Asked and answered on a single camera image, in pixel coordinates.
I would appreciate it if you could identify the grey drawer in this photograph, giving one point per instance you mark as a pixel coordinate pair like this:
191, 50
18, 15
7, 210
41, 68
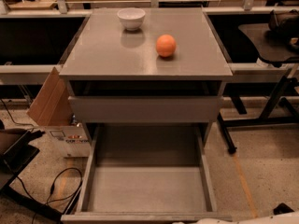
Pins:
146, 175
145, 109

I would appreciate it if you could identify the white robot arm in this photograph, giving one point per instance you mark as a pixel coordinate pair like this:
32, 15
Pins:
288, 218

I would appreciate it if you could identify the grey drawer cabinet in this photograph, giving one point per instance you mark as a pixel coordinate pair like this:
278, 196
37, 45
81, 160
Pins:
109, 61

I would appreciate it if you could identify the grey top drawer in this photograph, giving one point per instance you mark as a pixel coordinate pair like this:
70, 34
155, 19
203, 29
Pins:
145, 109

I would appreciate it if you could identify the orange ball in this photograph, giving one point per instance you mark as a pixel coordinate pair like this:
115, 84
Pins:
166, 45

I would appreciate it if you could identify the white printed box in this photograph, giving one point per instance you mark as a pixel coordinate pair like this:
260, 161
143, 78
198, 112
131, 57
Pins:
70, 141

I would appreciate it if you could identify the white ceramic bowl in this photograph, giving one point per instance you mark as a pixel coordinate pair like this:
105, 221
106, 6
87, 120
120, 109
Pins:
131, 18

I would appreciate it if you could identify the brown cardboard box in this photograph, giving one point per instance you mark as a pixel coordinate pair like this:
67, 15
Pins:
51, 106

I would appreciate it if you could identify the black chair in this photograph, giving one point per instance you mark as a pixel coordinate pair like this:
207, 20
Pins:
276, 41

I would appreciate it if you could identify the black stand on left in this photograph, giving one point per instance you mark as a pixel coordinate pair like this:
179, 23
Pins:
16, 153

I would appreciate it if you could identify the black caster wheel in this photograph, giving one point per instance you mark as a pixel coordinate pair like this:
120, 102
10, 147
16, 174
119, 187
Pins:
282, 208

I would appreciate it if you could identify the black table leg frame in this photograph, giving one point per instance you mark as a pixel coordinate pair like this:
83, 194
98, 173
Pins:
277, 97

